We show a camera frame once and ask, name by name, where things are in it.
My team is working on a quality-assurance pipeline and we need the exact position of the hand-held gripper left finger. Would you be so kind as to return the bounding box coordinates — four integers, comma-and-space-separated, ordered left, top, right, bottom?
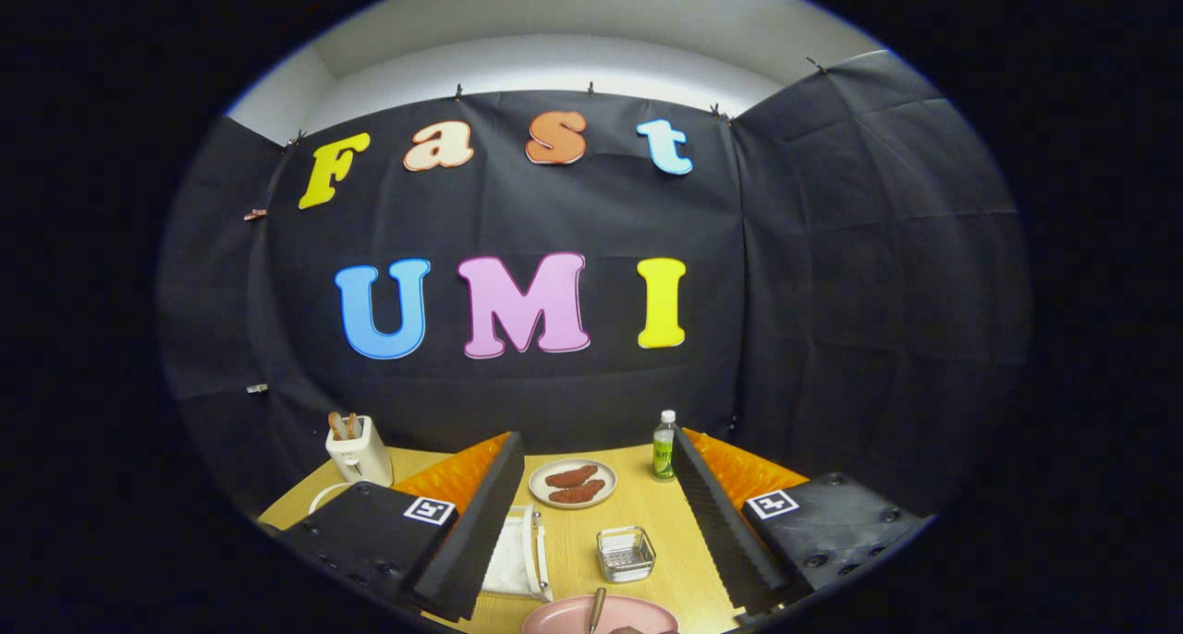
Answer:
277, 431, 526, 624

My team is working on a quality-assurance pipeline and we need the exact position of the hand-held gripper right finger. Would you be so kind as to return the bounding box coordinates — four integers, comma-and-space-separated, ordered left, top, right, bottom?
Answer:
672, 426, 930, 616

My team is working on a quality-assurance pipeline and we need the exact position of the white wire dish rack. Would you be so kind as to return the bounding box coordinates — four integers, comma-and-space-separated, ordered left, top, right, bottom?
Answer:
308, 482, 554, 604

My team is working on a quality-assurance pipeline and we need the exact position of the metal wire basket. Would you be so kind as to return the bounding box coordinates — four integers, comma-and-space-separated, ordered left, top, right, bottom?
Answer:
596, 526, 657, 583

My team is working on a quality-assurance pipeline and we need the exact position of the pink plate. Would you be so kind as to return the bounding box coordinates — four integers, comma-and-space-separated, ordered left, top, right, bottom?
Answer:
520, 594, 680, 634

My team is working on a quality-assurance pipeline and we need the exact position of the beige plate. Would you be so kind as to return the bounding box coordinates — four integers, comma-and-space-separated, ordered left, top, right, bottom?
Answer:
528, 457, 618, 510

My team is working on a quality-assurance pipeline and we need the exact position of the green label drink bottle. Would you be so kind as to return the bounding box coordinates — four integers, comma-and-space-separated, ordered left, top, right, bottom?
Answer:
652, 409, 678, 482

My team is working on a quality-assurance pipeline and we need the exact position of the white toaster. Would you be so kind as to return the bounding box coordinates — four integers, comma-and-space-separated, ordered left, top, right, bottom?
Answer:
325, 415, 395, 487

